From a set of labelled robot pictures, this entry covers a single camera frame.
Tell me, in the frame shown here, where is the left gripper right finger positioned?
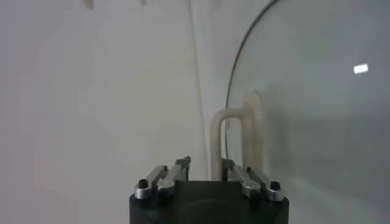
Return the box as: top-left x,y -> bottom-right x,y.
221,158 -> 285,202

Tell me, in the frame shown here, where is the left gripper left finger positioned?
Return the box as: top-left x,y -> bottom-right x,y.
134,156 -> 192,200

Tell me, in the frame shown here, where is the glass lid with cream handle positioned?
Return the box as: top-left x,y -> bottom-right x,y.
209,0 -> 390,224

